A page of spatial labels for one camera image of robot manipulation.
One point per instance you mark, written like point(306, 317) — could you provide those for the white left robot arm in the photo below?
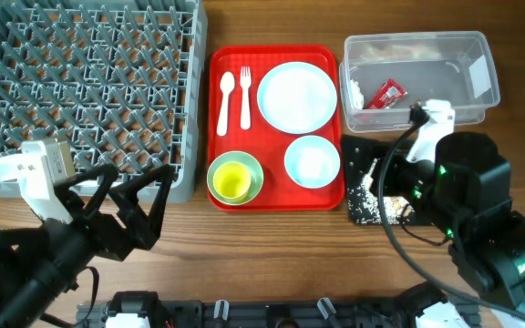
point(37, 264)

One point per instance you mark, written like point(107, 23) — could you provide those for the red sauce packet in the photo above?
point(387, 95)

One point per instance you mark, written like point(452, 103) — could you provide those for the white plastic fork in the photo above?
point(245, 82)

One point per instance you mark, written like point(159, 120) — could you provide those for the small light blue bowl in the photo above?
point(312, 162)

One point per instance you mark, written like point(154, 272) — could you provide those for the clear plastic waste bin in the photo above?
point(456, 66)

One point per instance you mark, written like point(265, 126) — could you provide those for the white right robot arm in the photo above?
point(465, 193)

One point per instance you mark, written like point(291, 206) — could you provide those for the white plastic spoon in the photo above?
point(227, 86)

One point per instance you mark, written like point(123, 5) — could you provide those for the large light blue plate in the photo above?
point(296, 98)

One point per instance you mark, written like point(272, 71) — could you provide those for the green bowl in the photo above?
point(251, 163)

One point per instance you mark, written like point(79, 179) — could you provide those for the red plastic tray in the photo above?
point(262, 141)

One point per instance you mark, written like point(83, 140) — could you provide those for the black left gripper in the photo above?
point(112, 241)

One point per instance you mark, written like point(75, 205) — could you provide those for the grey dishwasher rack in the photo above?
point(119, 81)

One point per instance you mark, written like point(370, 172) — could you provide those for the yellow plastic cup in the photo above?
point(232, 180)

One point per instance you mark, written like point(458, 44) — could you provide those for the black waste tray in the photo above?
point(358, 156)

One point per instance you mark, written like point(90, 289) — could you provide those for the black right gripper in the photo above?
point(392, 168)

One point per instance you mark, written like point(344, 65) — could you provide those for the food scraps and rice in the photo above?
point(363, 206)

